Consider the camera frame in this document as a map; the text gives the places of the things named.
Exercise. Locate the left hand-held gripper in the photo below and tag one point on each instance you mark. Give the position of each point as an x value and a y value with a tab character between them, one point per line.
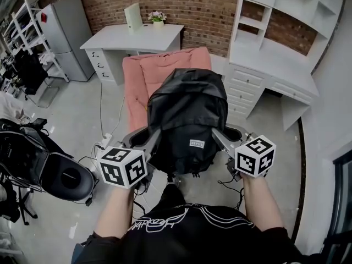
121	166

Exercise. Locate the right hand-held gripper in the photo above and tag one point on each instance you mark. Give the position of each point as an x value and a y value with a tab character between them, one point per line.
255	158

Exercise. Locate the pink cushioned lounge chair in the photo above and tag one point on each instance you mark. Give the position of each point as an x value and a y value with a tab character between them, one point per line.
137	92

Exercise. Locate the black backpack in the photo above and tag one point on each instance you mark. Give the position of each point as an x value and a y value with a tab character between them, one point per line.
189	109

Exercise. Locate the person's right forearm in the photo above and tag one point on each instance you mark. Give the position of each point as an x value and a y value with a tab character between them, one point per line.
261	202

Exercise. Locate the person's left forearm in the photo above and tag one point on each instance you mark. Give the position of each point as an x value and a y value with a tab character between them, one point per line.
116	213

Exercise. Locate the white power strip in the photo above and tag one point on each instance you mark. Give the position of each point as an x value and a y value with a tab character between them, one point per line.
106	140

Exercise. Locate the white desk with hutch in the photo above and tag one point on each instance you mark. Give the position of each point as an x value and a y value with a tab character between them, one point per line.
275	65

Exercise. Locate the clear glass tray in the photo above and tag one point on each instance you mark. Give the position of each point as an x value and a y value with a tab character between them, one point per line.
48	96

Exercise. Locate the white desk with drawers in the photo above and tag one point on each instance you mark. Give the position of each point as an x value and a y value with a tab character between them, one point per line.
137	38

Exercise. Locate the person's black printed shirt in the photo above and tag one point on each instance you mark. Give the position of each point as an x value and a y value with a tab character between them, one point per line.
192	241

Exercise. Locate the pink potted flowers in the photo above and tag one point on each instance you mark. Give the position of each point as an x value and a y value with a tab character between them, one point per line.
157	17

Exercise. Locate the dark framed window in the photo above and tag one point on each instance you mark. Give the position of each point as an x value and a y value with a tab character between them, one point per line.
342	202

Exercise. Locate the silver refrigerator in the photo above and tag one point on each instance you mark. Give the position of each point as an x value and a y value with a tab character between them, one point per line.
68	37

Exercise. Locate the black bags on rack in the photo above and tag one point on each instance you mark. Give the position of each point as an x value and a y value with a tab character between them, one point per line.
27	70

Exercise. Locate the red fridge sticker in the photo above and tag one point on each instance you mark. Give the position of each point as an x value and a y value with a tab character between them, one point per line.
44	17

